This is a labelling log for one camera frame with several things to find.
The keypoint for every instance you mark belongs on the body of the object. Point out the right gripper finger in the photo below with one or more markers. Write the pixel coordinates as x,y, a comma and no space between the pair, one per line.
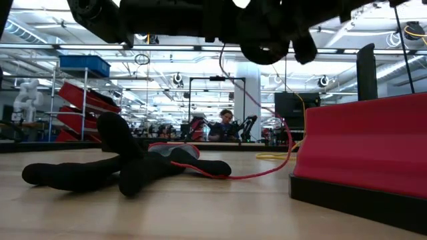
306,48

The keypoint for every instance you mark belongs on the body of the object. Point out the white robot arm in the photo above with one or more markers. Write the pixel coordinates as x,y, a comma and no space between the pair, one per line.
28,96

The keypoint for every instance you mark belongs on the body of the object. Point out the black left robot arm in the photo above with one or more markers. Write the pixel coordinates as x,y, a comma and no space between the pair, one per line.
100,16

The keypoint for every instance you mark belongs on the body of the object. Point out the black background robot arm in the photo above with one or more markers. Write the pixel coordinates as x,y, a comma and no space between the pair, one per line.
197,126
248,121

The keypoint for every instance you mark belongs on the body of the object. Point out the black equipment box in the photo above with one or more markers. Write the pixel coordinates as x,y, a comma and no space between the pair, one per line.
293,105

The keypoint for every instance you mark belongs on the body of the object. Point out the person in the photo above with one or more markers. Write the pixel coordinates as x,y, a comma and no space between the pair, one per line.
226,115

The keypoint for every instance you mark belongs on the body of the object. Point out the red grey square box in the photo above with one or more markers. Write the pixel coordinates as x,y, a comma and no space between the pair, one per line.
363,146

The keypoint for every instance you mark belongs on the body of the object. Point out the blue storage bin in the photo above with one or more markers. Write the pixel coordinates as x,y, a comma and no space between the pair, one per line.
85,65

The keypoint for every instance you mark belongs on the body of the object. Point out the black glove grey red cuff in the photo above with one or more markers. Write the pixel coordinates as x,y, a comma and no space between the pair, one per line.
150,168

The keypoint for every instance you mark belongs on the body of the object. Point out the metal shelf rack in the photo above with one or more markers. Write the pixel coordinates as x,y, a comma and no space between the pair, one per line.
84,110

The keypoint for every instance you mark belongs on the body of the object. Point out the red storage bin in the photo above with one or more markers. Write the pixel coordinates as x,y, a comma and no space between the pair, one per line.
66,136
71,95
71,120

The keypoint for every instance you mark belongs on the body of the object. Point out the black camera gantry frame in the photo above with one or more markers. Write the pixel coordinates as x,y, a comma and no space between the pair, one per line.
217,78

